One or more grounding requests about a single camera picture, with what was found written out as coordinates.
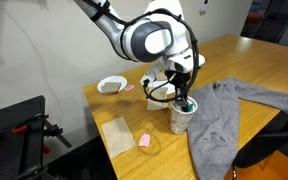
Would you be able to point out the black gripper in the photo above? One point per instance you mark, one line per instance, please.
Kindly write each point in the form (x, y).
(181, 81)

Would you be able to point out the white paper cup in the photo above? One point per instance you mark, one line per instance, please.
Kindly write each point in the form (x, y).
(180, 123)

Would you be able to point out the gray sweater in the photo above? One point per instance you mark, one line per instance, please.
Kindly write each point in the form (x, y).
(214, 126)

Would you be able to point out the pink packet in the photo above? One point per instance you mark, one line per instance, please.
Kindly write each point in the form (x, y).
(129, 88)
(144, 140)

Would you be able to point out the white plate holding folded napkin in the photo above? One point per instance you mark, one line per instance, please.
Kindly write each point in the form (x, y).
(117, 79)

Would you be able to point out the large brown paper napkin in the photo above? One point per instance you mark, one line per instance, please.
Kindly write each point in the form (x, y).
(118, 136)

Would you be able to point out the small folded brown napkin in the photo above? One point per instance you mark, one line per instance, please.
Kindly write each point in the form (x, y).
(110, 88)

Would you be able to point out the black chair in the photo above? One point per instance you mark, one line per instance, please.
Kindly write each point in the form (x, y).
(277, 140)

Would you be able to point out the dark background chair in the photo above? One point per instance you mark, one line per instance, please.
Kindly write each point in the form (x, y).
(274, 20)

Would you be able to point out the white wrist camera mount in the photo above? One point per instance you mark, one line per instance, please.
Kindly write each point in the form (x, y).
(152, 75)

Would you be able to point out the white wall switch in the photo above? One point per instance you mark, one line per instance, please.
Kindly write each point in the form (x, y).
(204, 6)

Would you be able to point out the black clamp bracket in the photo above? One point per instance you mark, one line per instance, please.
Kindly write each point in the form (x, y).
(55, 131)

